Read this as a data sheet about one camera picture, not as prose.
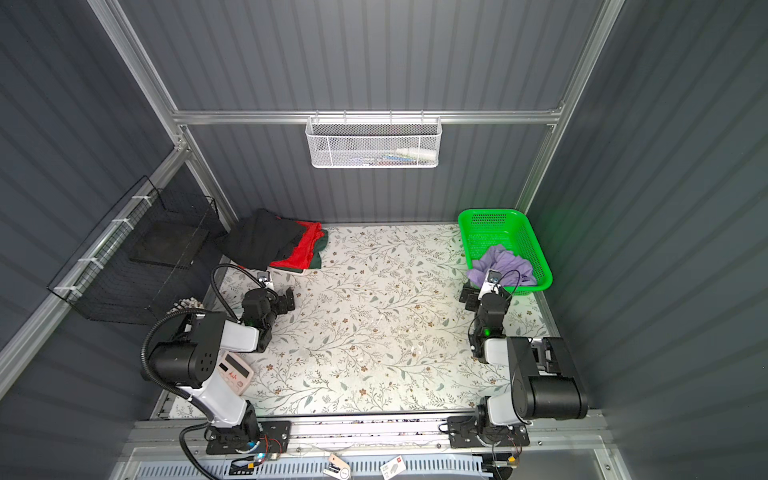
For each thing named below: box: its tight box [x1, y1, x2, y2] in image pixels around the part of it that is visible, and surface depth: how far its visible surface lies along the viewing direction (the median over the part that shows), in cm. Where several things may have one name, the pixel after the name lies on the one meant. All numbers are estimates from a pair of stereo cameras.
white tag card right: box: [380, 455, 407, 480], surface depth 70 cm
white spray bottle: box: [395, 147, 437, 161], surface depth 93 cm
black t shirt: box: [216, 209, 303, 271], surface depth 104 cm
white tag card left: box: [323, 453, 351, 480], surface depth 69 cm
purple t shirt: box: [468, 244, 537, 287], surface depth 103 cm
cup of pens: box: [166, 297, 205, 315], surface depth 80 cm
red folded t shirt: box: [269, 221, 324, 269], surface depth 107 cm
